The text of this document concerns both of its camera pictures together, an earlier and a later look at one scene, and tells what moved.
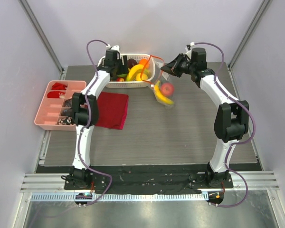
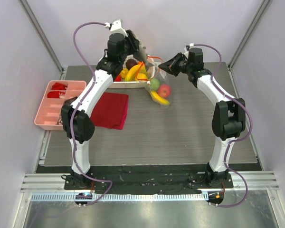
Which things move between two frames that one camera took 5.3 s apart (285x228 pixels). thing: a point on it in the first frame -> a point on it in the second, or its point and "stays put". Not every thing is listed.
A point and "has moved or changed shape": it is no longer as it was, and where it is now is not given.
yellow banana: (159, 95) has moved or changed shape
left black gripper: (124, 69) -> (133, 42)
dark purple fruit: (131, 62) stays put
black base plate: (141, 180) stays put
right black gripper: (179, 65) stays put
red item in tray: (57, 94) stays put
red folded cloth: (112, 109) stays put
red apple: (167, 89) has moved or changed shape
